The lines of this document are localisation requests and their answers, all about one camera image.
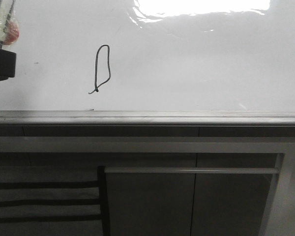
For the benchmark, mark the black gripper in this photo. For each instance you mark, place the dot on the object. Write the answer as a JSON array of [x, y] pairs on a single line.
[[7, 64]]

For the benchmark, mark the white whiteboard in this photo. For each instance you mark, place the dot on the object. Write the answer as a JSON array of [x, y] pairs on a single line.
[[159, 55]]

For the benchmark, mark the grey whiteboard tray ledge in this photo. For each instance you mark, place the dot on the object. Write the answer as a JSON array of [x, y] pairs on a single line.
[[146, 118]]

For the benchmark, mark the grey cabinet panel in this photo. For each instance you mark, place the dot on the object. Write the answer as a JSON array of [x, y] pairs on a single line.
[[187, 204]]

